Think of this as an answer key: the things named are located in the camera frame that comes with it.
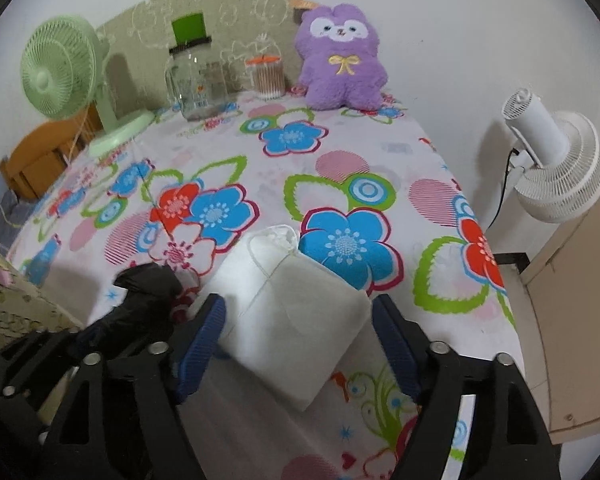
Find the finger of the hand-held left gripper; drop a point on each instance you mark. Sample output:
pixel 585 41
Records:
pixel 40 360

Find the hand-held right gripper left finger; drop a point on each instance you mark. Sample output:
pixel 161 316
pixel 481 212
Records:
pixel 200 342

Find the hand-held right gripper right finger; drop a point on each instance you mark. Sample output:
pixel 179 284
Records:
pixel 395 345

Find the yellow cartoon fabric storage box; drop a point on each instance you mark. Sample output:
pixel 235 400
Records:
pixel 15 295

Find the black plastic bag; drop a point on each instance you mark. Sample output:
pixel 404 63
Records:
pixel 140 300

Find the white cloth pouch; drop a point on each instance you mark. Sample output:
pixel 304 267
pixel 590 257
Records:
pixel 300 320

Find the black metal bar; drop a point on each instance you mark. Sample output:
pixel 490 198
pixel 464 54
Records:
pixel 512 260

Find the grey plaid pillow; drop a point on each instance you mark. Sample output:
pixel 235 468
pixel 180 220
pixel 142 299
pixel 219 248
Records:
pixel 10 215

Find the floral tablecloth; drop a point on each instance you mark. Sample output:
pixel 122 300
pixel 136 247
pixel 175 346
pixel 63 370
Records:
pixel 330 170

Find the beige wooden wardrobe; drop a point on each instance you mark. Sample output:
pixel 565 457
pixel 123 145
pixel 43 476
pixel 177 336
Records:
pixel 580 310

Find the wooden bed headboard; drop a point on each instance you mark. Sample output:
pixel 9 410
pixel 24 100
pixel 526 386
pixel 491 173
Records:
pixel 35 155

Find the white clip fan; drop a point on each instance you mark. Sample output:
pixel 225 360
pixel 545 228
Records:
pixel 565 175

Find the glass jar mug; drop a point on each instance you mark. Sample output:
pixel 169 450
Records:
pixel 190 90

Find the cotton swab jar orange lid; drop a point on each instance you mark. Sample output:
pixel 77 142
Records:
pixel 267 80

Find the purple bunny plush toy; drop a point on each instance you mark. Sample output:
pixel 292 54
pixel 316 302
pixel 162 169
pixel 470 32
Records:
pixel 340 60

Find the green desk fan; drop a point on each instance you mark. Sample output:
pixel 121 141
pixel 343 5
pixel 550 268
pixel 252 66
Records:
pixel 55 70

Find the green plastic cup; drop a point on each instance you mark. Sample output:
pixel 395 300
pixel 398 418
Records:
pixel 190 27

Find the green cartoon printed board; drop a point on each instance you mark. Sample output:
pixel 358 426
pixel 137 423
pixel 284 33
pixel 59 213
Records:
pixel 240 0

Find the small orange brown ornament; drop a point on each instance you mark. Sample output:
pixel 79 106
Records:
pixel 300 4

